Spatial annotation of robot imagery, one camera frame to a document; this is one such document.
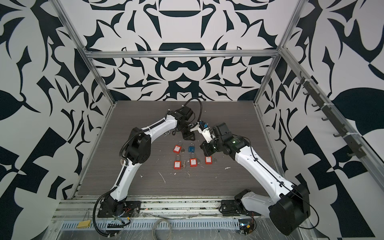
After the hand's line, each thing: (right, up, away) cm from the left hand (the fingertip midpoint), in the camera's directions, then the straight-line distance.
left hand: (194, 133), depth 97 cm
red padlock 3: (+9, -15, -7) cm, 19 cm away
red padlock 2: (0, -15, -7) cm, 17 cm away
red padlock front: (-9, -17, -10) cm, 21 cm away
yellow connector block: (-51, -39, -27) cm, 70 cm away
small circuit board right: (+24, -41, -26) cm, 54 cm away
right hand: (+4, -4, -20) cm, 20 cm away
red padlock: (-10, -9, -3) cm, 14 cm away
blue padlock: (-1, -9, -3) cm, 10 cm away
